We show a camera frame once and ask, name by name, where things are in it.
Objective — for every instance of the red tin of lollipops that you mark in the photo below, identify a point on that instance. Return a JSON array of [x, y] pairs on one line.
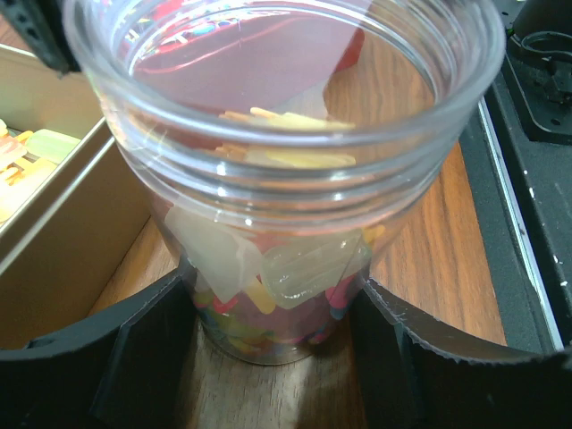
[[253, 58]]

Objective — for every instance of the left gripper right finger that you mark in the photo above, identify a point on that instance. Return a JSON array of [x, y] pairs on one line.
[[416, 371]]

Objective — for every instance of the glass goblet jar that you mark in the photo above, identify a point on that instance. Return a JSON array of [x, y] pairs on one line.
[[280, 209]]

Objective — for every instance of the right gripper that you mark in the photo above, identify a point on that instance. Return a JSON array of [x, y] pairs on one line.
[[40, 24]]

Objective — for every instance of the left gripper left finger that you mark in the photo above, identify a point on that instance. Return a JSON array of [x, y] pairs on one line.
[[119, 368]]

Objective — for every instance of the silver tin of gummies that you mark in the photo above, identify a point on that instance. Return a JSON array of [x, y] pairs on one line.
[[63, 244]]

